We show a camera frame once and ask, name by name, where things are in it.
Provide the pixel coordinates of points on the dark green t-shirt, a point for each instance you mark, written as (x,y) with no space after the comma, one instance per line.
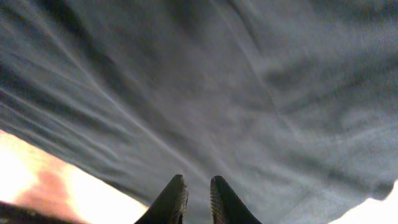
(293,102)

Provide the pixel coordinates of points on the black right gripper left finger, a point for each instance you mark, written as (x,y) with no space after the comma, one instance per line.
(170,206)

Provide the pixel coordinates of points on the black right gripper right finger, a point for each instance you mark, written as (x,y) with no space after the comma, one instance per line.
(226,206)

